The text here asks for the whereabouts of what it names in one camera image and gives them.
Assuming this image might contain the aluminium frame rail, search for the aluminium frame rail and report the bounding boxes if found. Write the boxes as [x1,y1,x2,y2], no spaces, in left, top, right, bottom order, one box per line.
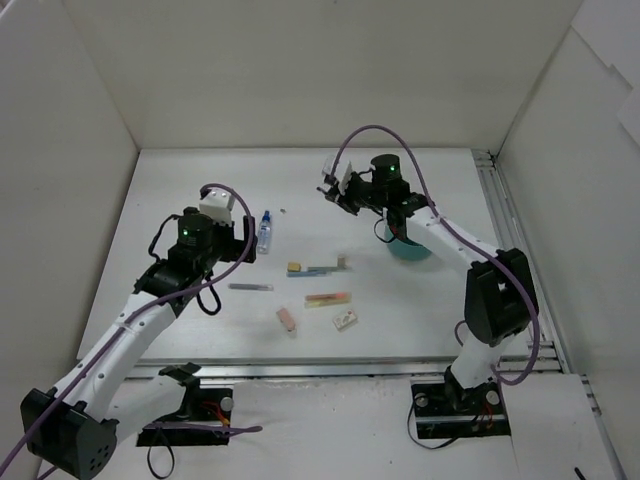
[471,150,570,373]

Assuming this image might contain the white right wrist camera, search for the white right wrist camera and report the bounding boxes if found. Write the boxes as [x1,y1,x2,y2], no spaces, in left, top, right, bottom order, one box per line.
[318,155,353,197]

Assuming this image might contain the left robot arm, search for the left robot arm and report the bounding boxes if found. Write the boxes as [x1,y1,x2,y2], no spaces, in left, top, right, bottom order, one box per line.
[20,207,256,479]

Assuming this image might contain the blue green flat ruler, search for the blue green flat ruler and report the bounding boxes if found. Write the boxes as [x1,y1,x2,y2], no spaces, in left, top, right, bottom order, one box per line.
[286,266,351,278]

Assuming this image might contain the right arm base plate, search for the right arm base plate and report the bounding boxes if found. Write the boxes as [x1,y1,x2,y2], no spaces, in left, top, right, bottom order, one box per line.
[408,382,511,448]

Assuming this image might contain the teal round desk organizer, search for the teal round desk organizer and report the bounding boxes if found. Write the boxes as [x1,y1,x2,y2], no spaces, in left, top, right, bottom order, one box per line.
[384,226,431,262]

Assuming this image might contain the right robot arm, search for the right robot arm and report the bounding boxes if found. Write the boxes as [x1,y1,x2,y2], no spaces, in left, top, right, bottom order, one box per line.
[319,154,539,412]

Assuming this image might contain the small clear blue bottle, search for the small clear blue bottle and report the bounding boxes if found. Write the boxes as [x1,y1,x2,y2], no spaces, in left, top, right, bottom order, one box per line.
[256,210,272,254]

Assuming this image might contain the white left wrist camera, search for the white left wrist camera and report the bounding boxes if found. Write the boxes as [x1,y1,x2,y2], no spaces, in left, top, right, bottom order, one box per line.
[198,188,235,226]

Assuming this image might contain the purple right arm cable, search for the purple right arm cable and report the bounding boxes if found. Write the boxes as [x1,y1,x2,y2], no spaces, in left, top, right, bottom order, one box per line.
[332,124,544,386]

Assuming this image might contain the white patterned eraser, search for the white patterned eraser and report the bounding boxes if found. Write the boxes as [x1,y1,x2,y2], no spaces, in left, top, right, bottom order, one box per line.
[332,310,358,332]

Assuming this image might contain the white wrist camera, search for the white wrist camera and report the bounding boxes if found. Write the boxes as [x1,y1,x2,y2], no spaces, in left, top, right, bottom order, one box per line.
[318,155,353,197]
[198,188,235,226]

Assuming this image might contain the pink eraser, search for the pink eraser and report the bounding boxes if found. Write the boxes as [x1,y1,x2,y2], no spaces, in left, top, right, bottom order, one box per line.
[276,307,297,336]

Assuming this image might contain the orange yellow highlighter pack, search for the orange yellow highlighter pack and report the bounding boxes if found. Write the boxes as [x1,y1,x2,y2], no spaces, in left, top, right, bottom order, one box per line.
[304,292,352,308]

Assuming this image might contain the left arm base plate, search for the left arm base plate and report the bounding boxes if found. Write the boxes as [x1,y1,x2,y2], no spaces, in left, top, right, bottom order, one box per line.
[136,387,234,447]

